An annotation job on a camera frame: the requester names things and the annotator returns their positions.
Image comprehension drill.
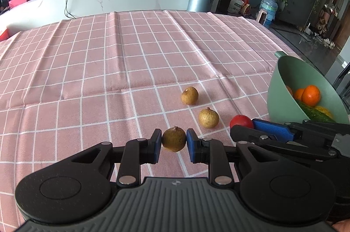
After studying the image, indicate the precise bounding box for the yellow-green pear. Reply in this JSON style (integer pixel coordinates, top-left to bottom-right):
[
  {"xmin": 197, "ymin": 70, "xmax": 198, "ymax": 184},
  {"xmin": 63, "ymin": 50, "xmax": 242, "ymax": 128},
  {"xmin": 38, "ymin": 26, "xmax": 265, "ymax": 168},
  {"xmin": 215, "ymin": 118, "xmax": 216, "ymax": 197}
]
[{"xmin": 314, "ymin": 106, "xmax": 334, "ymax": 119}]

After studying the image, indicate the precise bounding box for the green cucumber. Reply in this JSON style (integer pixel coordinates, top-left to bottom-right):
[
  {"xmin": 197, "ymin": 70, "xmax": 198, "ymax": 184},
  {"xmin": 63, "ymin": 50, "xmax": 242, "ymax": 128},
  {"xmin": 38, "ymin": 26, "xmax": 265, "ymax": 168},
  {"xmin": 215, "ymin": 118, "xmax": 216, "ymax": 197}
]
[{"xmin": 295, "ymin": 99, "xmax": 336, "ymax": 123}]

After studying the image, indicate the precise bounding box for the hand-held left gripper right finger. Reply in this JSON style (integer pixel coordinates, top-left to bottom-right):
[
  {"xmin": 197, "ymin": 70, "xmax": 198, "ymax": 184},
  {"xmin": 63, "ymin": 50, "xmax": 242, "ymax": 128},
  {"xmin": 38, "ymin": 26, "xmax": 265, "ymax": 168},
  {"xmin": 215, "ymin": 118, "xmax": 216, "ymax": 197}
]
[{"xmin": 186, "ymin": 128, "xmax": 285, "ymax": 185}]

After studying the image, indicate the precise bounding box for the pink checked tablecloth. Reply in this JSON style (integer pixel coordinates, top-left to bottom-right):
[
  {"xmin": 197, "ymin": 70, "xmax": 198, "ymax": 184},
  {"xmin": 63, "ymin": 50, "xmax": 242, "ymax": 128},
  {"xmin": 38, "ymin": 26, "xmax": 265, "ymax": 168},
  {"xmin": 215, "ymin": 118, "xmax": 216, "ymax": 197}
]
[{"xmin": 0, "ymin": 10, "xmax": 329, "ymax": 232}]

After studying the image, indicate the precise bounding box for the white plastic bag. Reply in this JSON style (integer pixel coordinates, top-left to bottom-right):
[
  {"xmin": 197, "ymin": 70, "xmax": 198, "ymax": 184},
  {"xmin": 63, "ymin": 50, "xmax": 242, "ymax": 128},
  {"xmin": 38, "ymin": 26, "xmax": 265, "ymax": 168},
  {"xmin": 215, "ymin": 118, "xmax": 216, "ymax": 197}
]
[{"xmin": 228, "ymin": 0, "xmax": 245, "ymax": 14}]

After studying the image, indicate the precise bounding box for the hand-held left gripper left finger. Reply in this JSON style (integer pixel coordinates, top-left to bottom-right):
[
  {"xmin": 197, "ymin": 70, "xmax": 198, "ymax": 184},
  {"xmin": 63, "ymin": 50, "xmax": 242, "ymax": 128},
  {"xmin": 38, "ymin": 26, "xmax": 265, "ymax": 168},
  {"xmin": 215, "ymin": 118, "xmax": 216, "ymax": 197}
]
[{"xmin": 63, "ymin": 129, "xmax": 163, "ymax": 185}]

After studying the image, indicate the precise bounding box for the small white space heater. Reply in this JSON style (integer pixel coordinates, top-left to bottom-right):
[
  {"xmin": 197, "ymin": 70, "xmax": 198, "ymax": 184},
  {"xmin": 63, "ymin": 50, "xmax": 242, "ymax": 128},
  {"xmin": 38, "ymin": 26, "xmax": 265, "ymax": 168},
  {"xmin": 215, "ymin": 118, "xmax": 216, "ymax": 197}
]
[{"xmin": 256, "ymin": 9, "xmax": 267, "ymax": 26}]

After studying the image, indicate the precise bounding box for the black power cable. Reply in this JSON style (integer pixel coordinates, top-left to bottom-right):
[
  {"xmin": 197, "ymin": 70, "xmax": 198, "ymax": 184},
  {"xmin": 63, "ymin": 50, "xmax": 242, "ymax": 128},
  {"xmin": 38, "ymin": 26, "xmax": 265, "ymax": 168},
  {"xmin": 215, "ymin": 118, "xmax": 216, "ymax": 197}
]
[{"xmin": 65, "ymin": 0, "xmax": 76, "ymax": 19}]

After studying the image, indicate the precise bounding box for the green colander bowl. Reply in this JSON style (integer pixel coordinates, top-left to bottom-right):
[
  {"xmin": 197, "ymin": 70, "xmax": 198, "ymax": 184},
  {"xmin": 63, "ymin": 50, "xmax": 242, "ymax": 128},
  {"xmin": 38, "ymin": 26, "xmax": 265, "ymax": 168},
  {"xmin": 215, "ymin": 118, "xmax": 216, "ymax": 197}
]
[{"xmin": 267, "ymin": 51, "xmax": 350, "ymax": 124}]

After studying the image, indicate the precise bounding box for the blue water jug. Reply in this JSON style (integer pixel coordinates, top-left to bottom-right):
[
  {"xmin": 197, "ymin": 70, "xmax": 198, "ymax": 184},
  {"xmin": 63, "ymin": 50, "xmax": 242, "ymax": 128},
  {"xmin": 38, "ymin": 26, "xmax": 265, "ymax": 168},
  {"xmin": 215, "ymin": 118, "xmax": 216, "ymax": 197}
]
[{"xmin": 259, "ymin": 0, "xmax": 279, "ymax": 25}]

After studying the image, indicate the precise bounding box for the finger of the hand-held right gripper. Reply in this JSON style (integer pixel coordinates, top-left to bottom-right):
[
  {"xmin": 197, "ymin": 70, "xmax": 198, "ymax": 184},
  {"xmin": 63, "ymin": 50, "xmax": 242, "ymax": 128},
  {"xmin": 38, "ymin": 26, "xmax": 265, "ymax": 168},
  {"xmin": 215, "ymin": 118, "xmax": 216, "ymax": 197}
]
[
  {"xmin": 252, "ymin": 118, "xmax": 337, "ymax": 141},
  {"xmin": 230, "ymin": 125, "xmax": 337, "ymax": 162}
]

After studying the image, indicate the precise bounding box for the brown longan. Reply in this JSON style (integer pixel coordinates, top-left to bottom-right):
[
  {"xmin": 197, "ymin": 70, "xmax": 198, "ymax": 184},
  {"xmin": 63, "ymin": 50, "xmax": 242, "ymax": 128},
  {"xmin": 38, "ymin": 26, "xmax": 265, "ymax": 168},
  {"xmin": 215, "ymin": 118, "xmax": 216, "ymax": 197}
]
[
  {"xmin": 181, "ymin": 86, "xmax": 199, "ymax": 106},
  {"xmin": 162, "ymin": 126, "xmax": 187, "ymax": 153},
  {"xmin": 198, "ymin": 107, "xmax": 220, "ymax": 129}
]

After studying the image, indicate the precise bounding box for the dark grey cabinet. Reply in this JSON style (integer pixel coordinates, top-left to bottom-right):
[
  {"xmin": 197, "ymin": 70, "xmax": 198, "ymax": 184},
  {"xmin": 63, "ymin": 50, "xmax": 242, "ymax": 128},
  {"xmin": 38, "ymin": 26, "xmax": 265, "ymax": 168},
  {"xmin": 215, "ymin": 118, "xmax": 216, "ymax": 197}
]
[{"xmin": 278, "ymin": 0, "xmax": 319, "ymax": 27}]

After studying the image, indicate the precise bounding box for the small red tomato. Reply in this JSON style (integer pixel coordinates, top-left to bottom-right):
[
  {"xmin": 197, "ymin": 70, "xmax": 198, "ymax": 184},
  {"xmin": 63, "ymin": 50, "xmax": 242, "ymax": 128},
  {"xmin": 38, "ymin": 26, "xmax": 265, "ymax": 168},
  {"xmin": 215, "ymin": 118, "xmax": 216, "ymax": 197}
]
[{"xmin": 229, "ymin": 114, "xmax": 255, "ymax": 129}]

